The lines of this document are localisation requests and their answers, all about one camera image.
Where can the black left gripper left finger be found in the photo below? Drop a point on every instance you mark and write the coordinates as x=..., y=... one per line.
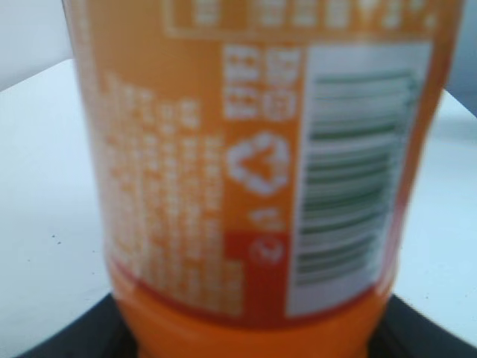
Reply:
x=98, y=333

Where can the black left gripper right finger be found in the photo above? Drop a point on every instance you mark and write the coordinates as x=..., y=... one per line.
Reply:
x=405, y=333

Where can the orange soda bottle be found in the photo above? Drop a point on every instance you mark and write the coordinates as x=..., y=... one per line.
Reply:
x=254, y=162

